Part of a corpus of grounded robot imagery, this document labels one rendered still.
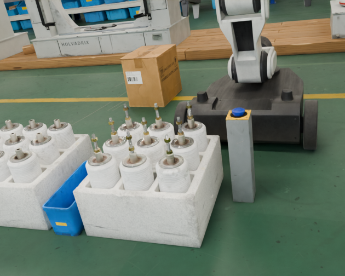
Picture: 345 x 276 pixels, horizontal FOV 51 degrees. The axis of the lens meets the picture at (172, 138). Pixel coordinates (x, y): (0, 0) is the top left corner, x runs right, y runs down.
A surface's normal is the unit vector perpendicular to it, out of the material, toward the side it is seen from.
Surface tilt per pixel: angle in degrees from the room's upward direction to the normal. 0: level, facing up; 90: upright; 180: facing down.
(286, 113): 46
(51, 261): 0
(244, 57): 30
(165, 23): 90
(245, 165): 90
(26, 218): 90
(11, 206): 90
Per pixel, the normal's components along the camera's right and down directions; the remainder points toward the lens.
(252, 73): -0.28, 0.69
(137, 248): -0.14, -0.89
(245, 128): -0.29, 0.46
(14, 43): 0.93, 0.03
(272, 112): -0.34, -0.29
